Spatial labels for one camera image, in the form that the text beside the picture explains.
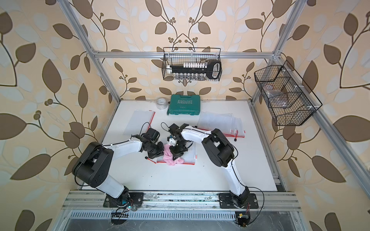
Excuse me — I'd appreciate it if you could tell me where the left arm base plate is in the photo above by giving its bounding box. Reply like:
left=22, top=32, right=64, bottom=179
left=103, top=192, right=144, bottom=208

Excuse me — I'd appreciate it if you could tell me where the black wire basket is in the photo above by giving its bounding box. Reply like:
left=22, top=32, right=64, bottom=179
left=254, top=61, right=322, bottom=126
left=161, top=47, right=222, bottom=82

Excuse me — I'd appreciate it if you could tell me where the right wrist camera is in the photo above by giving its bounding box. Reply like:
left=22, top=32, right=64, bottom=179
left=167, top=135, right=177, bottom=146

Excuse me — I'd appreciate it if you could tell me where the black wire basket centre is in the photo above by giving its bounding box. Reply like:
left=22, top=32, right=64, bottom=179
left=161, top=47, right=222, bottom=82

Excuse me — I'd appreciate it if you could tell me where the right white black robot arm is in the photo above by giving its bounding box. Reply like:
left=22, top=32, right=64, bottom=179
left=168, top=124, right=250, bottom=204

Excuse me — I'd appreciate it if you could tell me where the stack of mesh document bags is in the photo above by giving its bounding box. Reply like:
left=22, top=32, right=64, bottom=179
left=123, top=110, right=155, bottom=136

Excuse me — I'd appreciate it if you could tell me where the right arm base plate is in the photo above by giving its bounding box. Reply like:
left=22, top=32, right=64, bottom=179
left=218, top=192, right=259, bottom=209

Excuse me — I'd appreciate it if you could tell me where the black wire basket right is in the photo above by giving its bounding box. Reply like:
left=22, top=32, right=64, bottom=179
left=254, top=61, right=322, bottom=126

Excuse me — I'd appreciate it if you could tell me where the clear plastic bag in basket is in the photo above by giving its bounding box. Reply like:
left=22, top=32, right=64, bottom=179
left=263, top=85, right=289, bottom=108

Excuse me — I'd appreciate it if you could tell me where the clear tape roll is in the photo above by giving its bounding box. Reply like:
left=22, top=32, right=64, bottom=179
left=156, top=98, right=169, bottom=110

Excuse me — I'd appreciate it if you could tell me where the clear mesh document bag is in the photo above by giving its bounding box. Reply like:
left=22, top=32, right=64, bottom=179
left=146, top=145, right=197, bottom=165
left=197, top=112, right=245, bottom=139

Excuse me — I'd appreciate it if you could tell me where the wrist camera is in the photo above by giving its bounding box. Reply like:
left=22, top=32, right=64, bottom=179
left=167, top=135, right=177, bottom=146
left=145, top=128, right=160, bottom=143

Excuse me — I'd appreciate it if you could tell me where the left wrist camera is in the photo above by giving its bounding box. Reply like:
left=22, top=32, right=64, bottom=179
left=145, top=128, right=160, bottom=143

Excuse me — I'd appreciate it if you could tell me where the green plastic tool case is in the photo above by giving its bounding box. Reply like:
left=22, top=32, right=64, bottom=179
left=167, top=94, right=200, bottom=115

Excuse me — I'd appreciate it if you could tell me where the pink microfiber cloth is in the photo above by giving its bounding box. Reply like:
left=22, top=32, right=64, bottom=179
left=163, top=144, right=185, bottom=166

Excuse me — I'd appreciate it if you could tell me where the black socket holder rail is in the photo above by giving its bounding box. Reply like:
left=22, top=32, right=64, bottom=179
left=166, top=60, right=222, bottom=80

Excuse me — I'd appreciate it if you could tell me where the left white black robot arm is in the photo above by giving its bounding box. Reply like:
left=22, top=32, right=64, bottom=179
left=72, top=128, right=164, bottom=198

